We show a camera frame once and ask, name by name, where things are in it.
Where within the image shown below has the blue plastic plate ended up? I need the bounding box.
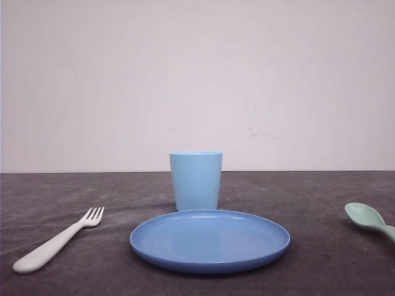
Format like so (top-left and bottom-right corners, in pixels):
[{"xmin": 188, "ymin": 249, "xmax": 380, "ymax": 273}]
[{"xmin": 130, "ymin": 210, "xmax": 291, "ymax": 274}]

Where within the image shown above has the white plastic fork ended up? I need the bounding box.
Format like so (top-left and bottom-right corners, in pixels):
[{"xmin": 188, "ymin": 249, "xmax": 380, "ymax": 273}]
[{"xmin": 12, "ymin": 207, "xmax": 104, "ymax": 274}]

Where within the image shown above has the mint green plastic spoon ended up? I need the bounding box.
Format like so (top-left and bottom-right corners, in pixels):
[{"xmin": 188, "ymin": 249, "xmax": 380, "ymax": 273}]
[{"xmin": 344, "ymin": 202, "xmax": 394, "ymax": 242}]

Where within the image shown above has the light blue plastic cup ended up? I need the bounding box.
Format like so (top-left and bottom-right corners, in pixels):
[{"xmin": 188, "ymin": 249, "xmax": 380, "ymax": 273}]
[{"xmin": 169, "ymin": 151, "xmax": 223, "ymax": 211}]

